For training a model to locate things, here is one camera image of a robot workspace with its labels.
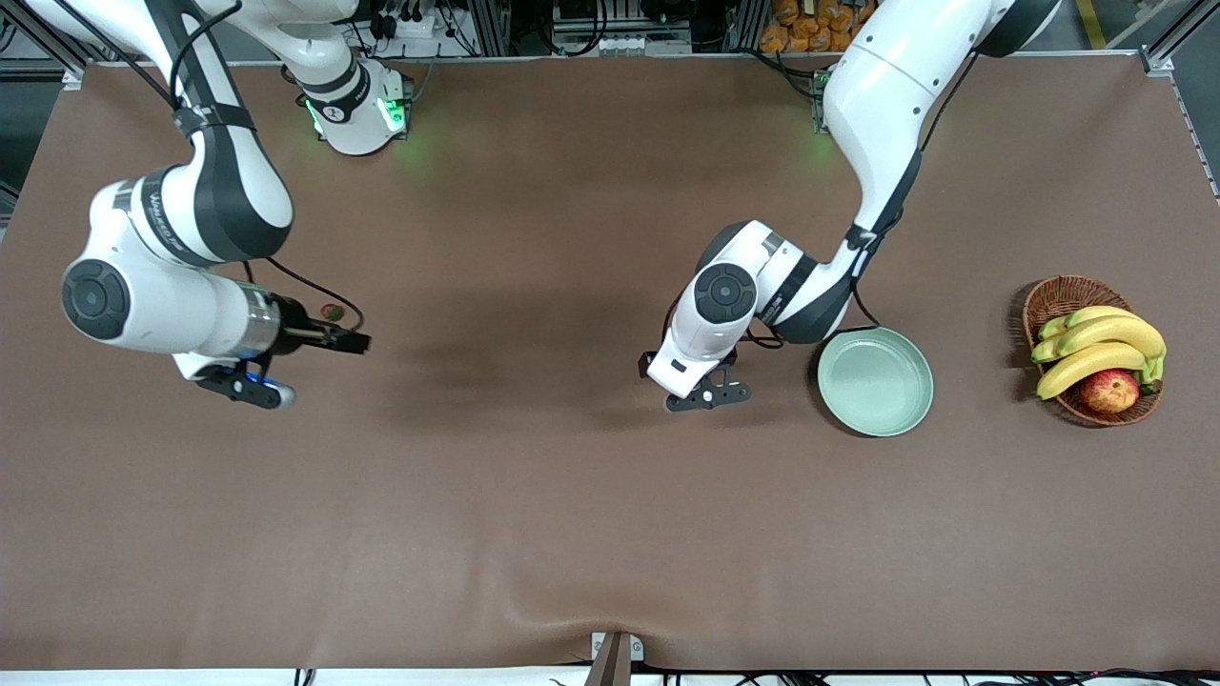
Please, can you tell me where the pale green round plate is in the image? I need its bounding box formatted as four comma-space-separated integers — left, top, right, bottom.
817, 327, 935, 438

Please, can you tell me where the smooth table cover mat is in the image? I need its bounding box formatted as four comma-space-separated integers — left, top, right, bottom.
0, 52, 1220, 673

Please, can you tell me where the white power strip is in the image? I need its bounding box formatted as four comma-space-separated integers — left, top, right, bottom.
367, 0, 449, 41

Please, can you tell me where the dark equipment rack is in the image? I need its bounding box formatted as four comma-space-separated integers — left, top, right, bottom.
448, 0, 763, 56

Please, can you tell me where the bag of bread rolls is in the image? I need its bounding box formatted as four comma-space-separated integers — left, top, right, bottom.
760, 0, 873, 54

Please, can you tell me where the brown wicker basket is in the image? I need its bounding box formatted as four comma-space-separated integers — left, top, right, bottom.
1022, 275, 1164, 428

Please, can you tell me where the yellow banana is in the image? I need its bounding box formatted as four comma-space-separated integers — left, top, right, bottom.
1038, 305, 1140, 341
1031, 315, 1168, 385
1036, 342, 1149, 401

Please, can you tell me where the red apple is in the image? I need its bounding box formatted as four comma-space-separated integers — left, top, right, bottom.
1080, 369, 1142, 415

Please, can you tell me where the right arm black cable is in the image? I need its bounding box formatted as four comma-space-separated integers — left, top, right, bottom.
167, 0, 366, 334

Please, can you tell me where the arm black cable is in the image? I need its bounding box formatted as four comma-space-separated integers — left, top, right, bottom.
667, 52, 983, 352
167, 0, 366, 334

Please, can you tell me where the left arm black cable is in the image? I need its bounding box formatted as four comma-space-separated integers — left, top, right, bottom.
667, 52, 983, 352

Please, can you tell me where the brown wooden post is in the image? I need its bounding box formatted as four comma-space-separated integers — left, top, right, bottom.
583, 634, 633, 686

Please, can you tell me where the aluminium frame strut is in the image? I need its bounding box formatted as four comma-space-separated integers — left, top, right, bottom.
1106, 0, 1220, 201
0, 0, 92, 91

